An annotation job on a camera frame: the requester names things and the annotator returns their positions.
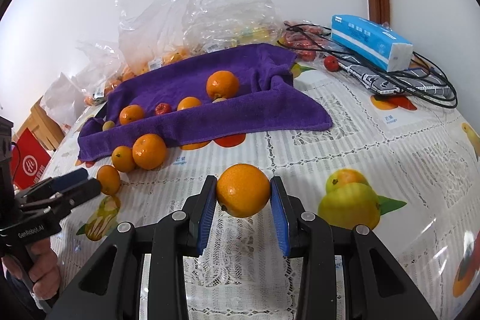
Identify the purple towel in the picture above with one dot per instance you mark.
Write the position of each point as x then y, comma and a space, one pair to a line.
266, 101

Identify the clear bag of oranges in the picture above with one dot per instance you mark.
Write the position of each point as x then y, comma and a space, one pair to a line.
107, 69

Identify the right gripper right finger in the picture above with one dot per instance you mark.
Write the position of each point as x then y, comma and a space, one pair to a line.
375, 285

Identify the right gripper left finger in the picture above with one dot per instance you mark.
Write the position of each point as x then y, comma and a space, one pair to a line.
108, 286

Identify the oval orange kumquat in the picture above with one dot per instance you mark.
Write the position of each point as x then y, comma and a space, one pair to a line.
188, 102

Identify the small orange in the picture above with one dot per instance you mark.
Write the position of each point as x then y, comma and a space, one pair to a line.
149, 151
122, 159

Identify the white plastic bag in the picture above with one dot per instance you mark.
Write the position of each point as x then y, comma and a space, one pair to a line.
63, 102

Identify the bag of red fruits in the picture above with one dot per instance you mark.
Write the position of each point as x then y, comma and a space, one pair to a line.
307, 40

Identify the large orange mandarin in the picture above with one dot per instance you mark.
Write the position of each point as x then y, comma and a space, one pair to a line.
222, 84

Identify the person's left hand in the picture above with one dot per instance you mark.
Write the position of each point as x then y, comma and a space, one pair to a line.
45, 273

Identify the red package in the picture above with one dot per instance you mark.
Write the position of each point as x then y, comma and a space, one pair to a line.
29, 161

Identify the round orange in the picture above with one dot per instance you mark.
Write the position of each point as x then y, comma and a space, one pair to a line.
109, 179
242, 190

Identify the cardboard box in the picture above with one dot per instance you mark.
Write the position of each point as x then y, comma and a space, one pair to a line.
48, 133

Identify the brown kiwi fruit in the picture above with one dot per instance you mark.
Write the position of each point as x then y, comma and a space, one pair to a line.
108, 125

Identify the fruit-print tablecloth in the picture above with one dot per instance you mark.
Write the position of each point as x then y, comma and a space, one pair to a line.
412, 166

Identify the clear crumpled plastic bag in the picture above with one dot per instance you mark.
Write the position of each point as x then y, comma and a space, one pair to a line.
155, 33

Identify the small red fruit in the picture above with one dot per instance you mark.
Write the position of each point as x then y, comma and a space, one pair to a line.
162, 108

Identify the lone red fruit on table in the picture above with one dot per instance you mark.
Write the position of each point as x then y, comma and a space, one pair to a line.
331, 63

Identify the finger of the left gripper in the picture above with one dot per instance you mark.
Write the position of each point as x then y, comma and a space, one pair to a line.
60, 180
68, 200

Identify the small yellow-brown kiwi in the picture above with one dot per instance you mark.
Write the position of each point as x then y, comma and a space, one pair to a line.
220, 99

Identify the blue tissue pack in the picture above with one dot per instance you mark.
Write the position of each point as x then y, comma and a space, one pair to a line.
381, 46

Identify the patterned flat pouch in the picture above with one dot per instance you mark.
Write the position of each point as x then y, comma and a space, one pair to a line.
412, 80

